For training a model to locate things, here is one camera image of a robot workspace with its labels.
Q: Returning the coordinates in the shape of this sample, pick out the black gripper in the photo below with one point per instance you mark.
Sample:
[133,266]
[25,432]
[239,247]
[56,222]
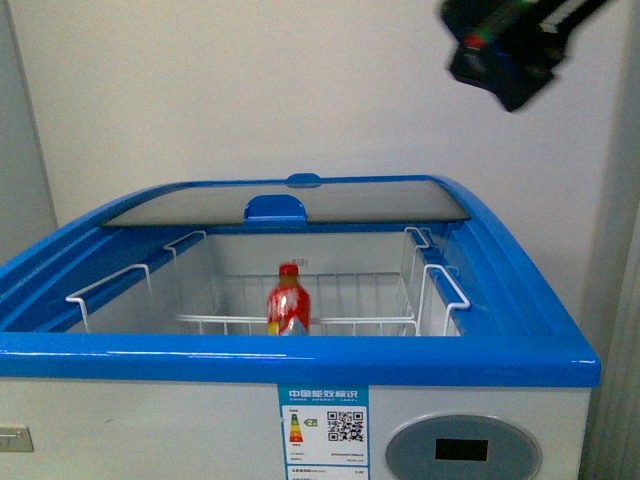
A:
[511,48]

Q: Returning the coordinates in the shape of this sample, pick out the glass sliding freezer lid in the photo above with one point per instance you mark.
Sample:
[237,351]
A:
[301,200]

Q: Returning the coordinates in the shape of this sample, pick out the red drink bottle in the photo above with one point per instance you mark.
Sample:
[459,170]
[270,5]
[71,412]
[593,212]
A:
[288,305]

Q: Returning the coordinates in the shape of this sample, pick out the white blue chest freezer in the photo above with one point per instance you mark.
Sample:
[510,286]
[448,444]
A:
[190,406]

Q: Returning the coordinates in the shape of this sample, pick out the oval grey control panel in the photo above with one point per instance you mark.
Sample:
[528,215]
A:
[462,447]

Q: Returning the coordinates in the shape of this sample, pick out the blue energy efficiency label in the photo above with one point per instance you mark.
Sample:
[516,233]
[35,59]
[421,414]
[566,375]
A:
[325,431]

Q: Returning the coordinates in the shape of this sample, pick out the grey cabinet at left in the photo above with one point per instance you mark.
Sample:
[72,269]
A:
[27,211]

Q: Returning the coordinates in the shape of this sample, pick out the silver brand nameplate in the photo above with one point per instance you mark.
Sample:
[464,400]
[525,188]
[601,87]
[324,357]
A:
[15,439]

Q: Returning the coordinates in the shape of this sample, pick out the white wire freezer basket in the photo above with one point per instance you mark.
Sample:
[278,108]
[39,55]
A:
[326,284]

